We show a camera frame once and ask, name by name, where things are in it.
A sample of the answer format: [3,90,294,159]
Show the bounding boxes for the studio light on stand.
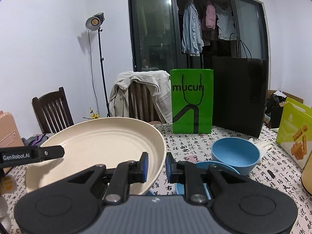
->
[85,12,111,117]

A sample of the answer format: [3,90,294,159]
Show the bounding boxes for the black framed glass door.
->
[128,0,270,83]

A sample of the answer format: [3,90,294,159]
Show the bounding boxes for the cream round plate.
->
[25,117,167,196]

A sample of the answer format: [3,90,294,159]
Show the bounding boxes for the green paper bag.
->
[170,69,214,134]

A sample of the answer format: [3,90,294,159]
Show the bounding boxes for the blue bowl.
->
[210,137,261,176]
[175,160,240,196]

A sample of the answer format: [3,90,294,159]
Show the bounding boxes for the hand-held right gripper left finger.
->
[67,152,149,205]

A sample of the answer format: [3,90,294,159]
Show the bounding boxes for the hanging pink garment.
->
[205,1,217,31]

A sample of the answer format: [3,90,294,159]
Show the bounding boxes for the yellow-green snack bag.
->
[275,97,312,170]

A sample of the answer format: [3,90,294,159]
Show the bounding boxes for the brown wooden chair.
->
[128,82,161,125]

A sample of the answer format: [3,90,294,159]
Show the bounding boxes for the hanging light blue shirt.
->
[182,0,204,57]

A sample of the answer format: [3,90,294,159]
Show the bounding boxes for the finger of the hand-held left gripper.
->
[39,145,66,162]

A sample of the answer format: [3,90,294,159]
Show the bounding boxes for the hanging white garment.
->
[216,4,238,41]

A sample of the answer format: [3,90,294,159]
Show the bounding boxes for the calligraphy print tablecloth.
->
[0,123,312,234]

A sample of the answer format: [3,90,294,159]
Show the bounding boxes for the yellow flower branches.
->
[83,107,100,121]

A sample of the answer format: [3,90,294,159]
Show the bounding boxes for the white glove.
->
[249,138,273,156]

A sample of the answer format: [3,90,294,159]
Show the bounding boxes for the beige jacket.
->
[108,70,174,125]

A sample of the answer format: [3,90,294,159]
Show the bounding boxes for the black paper bag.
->
[212,33,269,138]

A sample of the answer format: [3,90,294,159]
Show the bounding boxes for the pink ribbed suitcase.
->
[0,111,22,148]

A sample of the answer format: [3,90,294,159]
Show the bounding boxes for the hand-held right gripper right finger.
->
[166,152,246,205]

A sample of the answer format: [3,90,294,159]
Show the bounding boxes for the grey purple bag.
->
[21,134,50,148]

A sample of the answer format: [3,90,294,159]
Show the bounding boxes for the dark wooden chair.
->
[32,87,74,134]

